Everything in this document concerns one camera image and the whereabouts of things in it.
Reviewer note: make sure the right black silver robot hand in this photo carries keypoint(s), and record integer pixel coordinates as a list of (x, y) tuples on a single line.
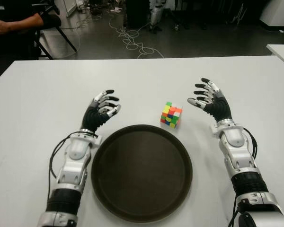
[(221, 108)]

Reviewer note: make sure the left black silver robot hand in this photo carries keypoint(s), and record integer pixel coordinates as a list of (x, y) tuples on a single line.
[(92, 118)]

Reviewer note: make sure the multicoloured Rubik's cube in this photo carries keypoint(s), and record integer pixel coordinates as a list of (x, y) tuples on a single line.
[(171, 116)]

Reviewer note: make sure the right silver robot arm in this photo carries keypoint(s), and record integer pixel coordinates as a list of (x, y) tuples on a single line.
[(236, 142)]

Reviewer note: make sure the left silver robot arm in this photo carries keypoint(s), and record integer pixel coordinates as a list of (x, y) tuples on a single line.
[(75, 151)]

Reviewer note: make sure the dark brown round plate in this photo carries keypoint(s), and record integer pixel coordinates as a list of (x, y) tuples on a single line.
[(142, 177)]

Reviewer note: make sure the black chair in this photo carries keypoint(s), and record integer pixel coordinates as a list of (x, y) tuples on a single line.
[(52, 21)]

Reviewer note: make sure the white cabinet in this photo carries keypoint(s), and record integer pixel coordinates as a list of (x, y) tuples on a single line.
[(279, 14)]

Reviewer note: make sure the white power strip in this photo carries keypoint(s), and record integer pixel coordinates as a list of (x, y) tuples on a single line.
[(116, 10)]

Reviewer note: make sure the black cabinet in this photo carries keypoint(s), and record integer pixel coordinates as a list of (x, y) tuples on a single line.
[(137, 14)]

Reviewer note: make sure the white board panel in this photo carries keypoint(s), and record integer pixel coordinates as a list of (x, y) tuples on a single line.
[(69, 7)]

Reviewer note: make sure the silver humanoid robot legs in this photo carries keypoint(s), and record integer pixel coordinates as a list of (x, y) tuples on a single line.
[(155, 14)]

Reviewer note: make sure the seated person in black shirt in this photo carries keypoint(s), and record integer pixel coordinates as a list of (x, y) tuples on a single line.
[(14, 26)]

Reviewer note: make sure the grey metal frame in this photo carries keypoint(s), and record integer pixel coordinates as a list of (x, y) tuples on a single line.
[(239, 11)]

